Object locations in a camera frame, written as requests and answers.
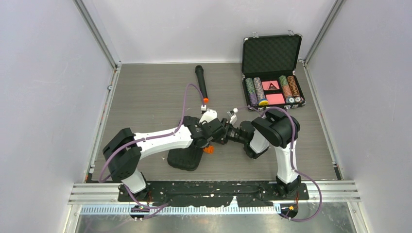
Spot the black tool kit case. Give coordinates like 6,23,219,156
167,145,214,171

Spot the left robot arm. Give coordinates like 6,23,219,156
102,116,226,201

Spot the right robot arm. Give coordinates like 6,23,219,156
215,109,301,199

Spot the black microphone orange end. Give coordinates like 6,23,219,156
195,65,209,103

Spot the open poker chip case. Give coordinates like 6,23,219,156
241,33,307,110

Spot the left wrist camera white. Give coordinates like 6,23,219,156
199,105,218,125

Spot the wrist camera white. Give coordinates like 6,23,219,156
227,108,239,124
199,105,218,125

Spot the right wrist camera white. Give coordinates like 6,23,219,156
227,108,239,124

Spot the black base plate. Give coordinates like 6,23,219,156
134,181,309,207

